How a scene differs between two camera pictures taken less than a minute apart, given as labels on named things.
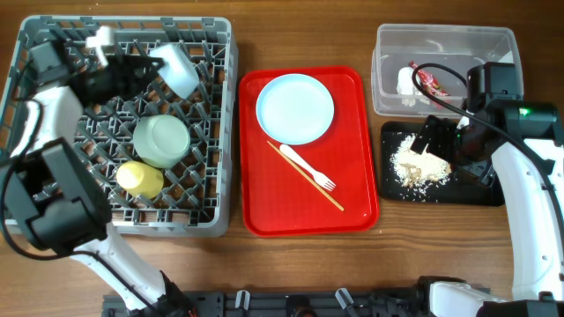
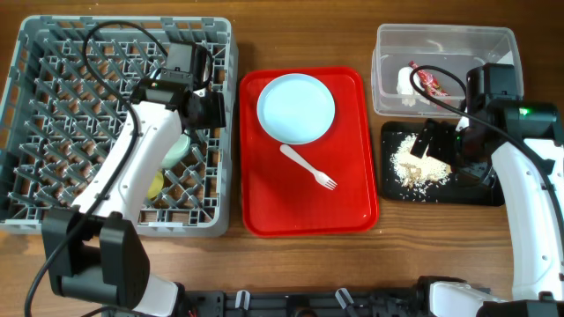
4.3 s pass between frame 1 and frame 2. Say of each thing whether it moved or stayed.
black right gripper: stayed
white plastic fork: stayed
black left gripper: moved
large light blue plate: stayed
